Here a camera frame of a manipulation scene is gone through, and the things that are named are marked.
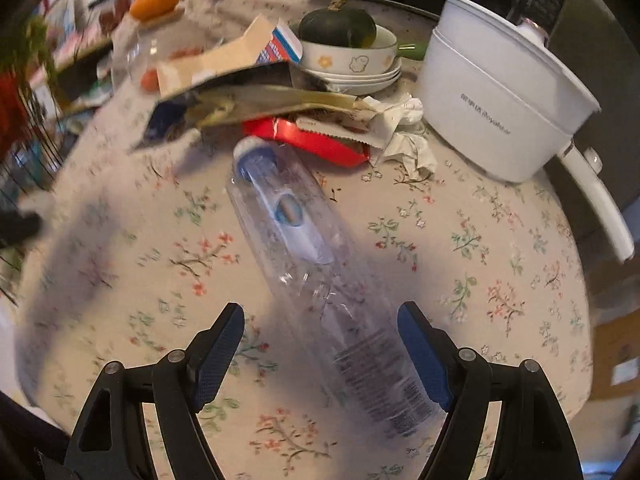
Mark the white electric pot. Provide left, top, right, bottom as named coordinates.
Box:
left=414, top=0, right=634, bottom=261

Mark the crumpled white tissue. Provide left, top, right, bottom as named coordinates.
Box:
left=364, top=93, right=437, bottom=181

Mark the red plastic wrapper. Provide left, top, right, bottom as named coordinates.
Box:
left=242, top=117, right=369, bottom=168

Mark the clear plastic water bottle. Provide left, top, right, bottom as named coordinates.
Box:
left=228, top=136, right=436, bottom=439

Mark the dark foil snack bag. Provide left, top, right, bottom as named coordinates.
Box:
left=132, top=61, right=358, bottom=151

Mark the floral tablecloth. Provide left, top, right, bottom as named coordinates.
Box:
left=15, top=82, right=592, bottom=479

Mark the brown egg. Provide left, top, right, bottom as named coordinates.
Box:
left=140, top=68, right=160, bottom=93

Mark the white ceramic bowl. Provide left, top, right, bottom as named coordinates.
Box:
left=300, top=25, right=398, bottom=76

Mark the brown paper carton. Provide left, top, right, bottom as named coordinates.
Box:
left=156, top=15, right=304, bottom=98

